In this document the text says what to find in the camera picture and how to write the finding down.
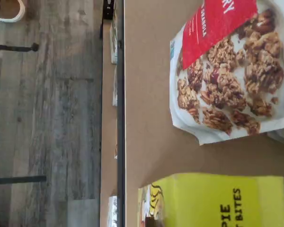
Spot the black metal shelf rack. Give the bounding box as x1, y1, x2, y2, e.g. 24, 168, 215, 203
99, 0, 127, 227

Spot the blue label white box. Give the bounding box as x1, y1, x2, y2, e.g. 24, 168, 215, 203
112, 67, 119, 107

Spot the green cookie mix box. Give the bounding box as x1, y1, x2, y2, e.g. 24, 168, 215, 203
109, 19, 119, 65

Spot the green Bobo's apple pie box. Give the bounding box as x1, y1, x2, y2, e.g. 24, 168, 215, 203
138, 172, 284, 227

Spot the red label granola bag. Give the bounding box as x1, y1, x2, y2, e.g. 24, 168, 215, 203
169, 0, 284, 146

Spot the white patterned carton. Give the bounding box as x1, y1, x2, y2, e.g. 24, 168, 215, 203
107, 194, 120, 227

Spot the black stand leg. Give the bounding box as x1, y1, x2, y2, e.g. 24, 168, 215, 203
0, 42, 40, 52
0, 175, 47, 185

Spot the white granola bag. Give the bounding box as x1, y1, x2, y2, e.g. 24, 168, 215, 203
266, 127, 284, 145

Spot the white rimmed round container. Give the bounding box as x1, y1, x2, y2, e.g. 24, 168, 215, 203
0, 0, 27, 23

